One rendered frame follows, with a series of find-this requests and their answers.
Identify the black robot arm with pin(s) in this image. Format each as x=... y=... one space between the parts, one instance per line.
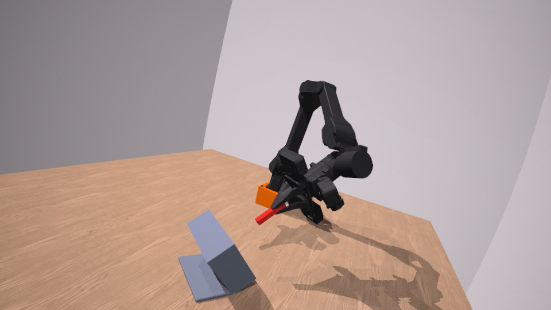
x=350 y=160

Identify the grey sloped panel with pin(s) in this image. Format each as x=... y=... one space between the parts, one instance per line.
x=220 y=270

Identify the red square peg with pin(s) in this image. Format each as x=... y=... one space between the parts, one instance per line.
x=269 y=213

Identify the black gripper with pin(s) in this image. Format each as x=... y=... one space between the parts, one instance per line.
x=298 y=189

